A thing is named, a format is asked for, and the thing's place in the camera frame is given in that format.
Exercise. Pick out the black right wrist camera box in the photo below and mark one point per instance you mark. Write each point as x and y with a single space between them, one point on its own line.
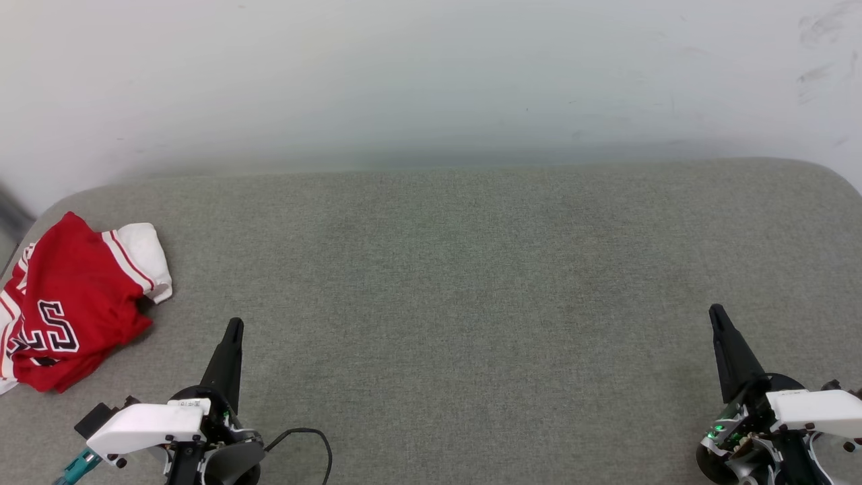
835 386

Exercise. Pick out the grey fabric sofa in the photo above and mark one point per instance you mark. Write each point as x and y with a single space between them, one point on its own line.
438 303

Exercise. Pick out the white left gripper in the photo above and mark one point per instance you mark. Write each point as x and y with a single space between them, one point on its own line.
145 426

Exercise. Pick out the red and white basketball jersey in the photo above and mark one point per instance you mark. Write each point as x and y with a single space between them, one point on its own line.
74 289

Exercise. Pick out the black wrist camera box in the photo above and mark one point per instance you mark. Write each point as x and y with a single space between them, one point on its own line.
835 386
97 417

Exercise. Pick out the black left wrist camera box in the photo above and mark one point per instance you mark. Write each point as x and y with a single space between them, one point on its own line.
97 417

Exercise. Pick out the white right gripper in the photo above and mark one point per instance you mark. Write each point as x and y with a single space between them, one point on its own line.
808 411

